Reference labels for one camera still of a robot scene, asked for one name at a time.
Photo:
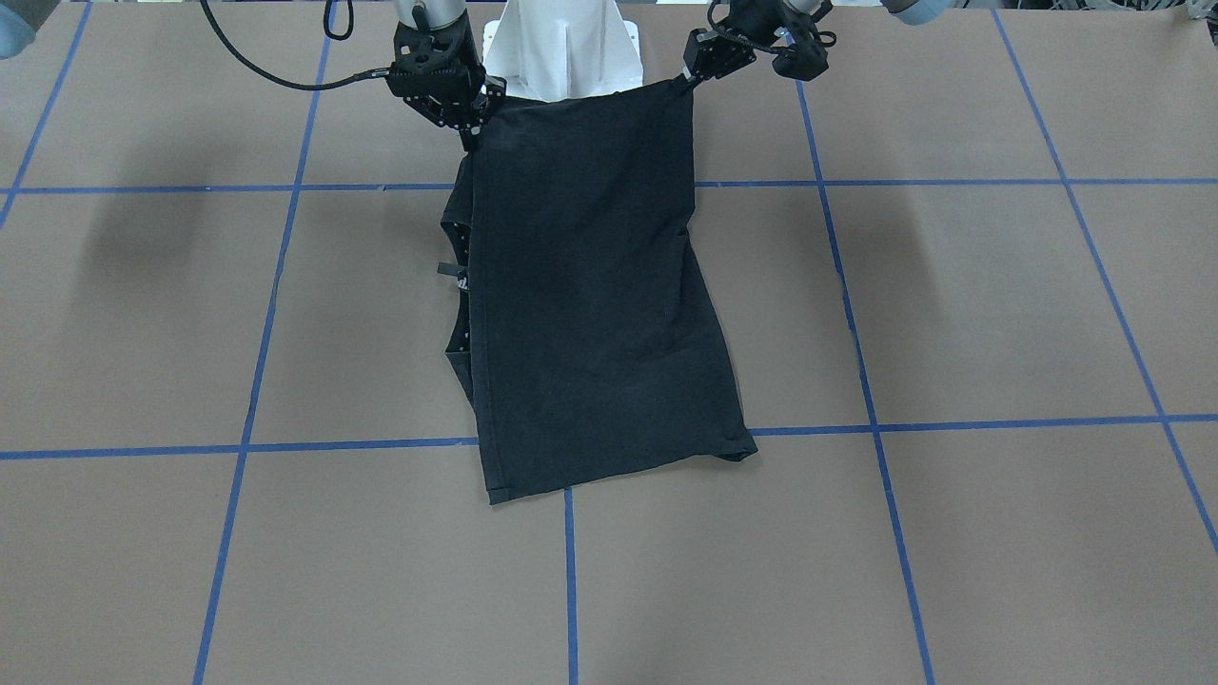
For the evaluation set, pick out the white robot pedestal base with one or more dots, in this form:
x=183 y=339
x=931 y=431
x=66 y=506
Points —
x=559 y=50

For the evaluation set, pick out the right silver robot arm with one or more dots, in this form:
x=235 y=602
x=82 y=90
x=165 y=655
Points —
x=425 y=15

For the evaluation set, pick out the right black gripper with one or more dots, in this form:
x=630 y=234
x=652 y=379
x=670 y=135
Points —
x=463 y=111

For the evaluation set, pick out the black graphic t-shirt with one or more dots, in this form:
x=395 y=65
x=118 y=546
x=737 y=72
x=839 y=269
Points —
x=586 y=340

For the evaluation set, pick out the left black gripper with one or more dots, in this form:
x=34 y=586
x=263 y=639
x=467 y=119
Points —
x=751 y=23

